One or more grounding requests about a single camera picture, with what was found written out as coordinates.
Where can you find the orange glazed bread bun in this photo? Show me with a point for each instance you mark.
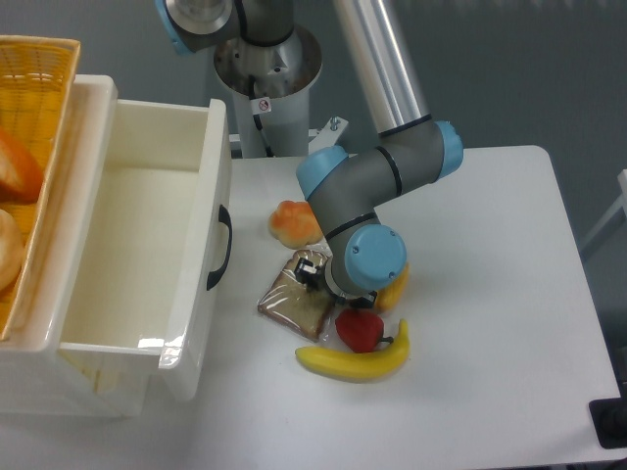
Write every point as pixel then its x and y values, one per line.
pixel 294 225

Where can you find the white frame at right edge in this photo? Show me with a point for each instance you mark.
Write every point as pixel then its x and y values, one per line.
pixel 610 221

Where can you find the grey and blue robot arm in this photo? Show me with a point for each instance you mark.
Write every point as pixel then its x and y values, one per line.
pixel 344 191

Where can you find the yellow bell pepper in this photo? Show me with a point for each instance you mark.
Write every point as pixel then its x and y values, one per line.
pixel 389 296

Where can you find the red bell pepper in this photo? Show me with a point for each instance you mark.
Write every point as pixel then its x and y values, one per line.
pixel 361 330

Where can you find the white drawer cabinet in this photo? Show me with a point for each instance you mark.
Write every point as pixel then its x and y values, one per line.
pixel 40 374

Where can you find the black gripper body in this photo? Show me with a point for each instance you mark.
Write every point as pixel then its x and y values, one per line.
pixel 331 288

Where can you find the orange bread in basket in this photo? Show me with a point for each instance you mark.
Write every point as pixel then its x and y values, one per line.
pixel 21 176

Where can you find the white open drawer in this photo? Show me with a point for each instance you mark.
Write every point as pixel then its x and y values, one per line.
pixel 139 299

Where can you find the black device at table corner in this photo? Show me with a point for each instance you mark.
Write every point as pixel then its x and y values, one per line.
pixel 609 419

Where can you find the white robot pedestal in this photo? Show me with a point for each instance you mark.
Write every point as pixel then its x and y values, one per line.
pixel 270 92

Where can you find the pale round bread in basket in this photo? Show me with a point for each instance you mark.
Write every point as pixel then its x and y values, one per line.
pixel 12 250

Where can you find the toast slice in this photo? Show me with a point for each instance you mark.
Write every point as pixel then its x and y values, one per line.
pixel 296 305

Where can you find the orange wicker basket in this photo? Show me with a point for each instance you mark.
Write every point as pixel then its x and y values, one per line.
pixel 37 74

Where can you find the yellow banana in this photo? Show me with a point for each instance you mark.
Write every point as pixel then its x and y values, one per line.
pixel 358 367

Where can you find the black drawer handle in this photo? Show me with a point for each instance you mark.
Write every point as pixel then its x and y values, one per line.
pixel 224 248

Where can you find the white bracket behind table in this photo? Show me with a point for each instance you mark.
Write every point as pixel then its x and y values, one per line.
pixel 327 136

